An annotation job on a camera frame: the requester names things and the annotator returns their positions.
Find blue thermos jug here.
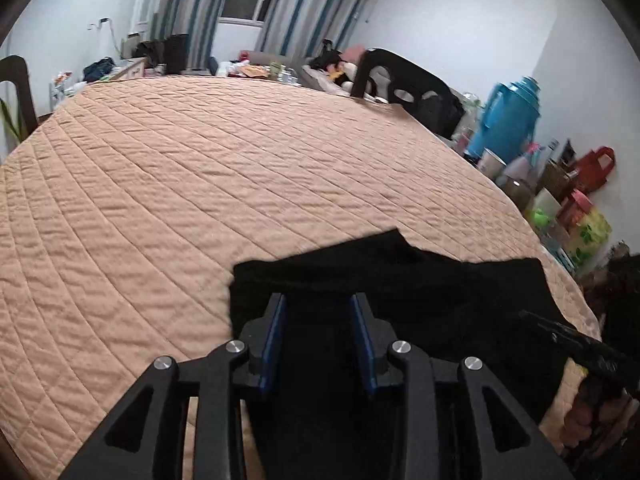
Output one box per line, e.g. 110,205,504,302
465,76,543,166

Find grey sofa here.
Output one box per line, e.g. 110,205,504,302
299,62,361,98

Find tall black bag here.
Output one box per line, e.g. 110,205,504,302
165,34,190,75

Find dark handbag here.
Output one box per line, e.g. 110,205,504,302
136,39,166,63

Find peach quilted blanket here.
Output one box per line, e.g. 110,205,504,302
0,75,601,480

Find person's dark clothing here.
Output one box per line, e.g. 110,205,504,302
597,254,640,356

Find brown glass jar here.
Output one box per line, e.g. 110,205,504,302
500,172,536,213

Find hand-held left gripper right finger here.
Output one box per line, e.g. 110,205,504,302
349,292,573,480

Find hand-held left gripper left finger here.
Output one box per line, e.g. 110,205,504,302
60,292,288,480

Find dark wooden chair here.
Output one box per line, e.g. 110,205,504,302
350,48,466,138
0,55,40,156

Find person's right hand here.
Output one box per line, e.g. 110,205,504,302
562,380,640,461

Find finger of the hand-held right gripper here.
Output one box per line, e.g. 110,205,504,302
517,310,587,361

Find yellow floral container red lid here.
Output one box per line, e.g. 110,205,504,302
565,207,613,266

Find red gift bag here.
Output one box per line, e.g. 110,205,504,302
570,146,617,195

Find dark blue bag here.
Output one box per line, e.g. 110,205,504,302
82,57,117,82

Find black pants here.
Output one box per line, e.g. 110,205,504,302
229,228,583,480

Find striped grey blue curtain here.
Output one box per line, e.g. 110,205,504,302
260,0,373,61
150,0,233,68

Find white paper cup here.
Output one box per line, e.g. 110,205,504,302
476,147,507,181

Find green plant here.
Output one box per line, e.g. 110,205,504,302
0,100,26,143

